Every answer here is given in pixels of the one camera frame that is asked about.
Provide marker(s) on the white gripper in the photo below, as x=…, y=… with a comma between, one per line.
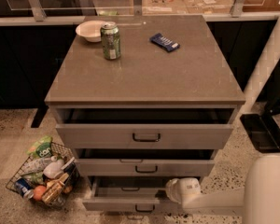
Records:
x=187, y=188

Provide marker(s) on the grey bottom drawer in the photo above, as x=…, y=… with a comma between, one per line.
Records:
x=136, y=194

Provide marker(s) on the grey drawer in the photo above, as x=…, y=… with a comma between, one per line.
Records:
x=144, y=128
x=136, y=194
x=145, y=162

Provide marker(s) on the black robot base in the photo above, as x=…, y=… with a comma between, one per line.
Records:
x=264, y=129

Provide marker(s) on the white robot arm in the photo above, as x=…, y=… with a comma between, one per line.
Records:
x=258, y=202

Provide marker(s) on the grey middle drawer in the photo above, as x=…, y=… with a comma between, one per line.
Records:
x=145, y=162

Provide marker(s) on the grey drawer cabinet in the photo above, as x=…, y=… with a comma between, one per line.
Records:
x=146, y=76

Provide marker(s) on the grey top drawer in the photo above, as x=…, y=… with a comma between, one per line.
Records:
x=144, y=128

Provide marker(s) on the white plastic bottle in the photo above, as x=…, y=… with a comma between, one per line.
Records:
x=54, y=169

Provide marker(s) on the brown snack box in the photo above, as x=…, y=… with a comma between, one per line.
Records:
x=55, y=189

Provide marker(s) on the orange fruit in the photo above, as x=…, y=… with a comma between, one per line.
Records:
x=38, y=192

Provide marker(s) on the green chip bag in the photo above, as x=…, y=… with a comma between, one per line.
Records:
x=41, y=148

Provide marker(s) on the clear water bottle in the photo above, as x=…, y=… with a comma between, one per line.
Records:
x=36, y=165

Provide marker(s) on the dark blue snack packet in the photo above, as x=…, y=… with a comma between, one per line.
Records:
x=164, y=43

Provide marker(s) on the blue soda can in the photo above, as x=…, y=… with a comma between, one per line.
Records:
x=24, y=189

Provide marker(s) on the green soda can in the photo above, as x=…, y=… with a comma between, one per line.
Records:
x=110, y=40

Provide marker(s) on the white bowl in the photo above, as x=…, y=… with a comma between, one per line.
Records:
x=90, y=30

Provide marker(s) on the left cardboard box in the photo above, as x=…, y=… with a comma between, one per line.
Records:
x=164, y=7

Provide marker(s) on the black wire basket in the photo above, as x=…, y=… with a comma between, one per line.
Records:
x=37, y=179

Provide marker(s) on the metal railing frame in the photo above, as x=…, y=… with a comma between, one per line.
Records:
x=75, y=11

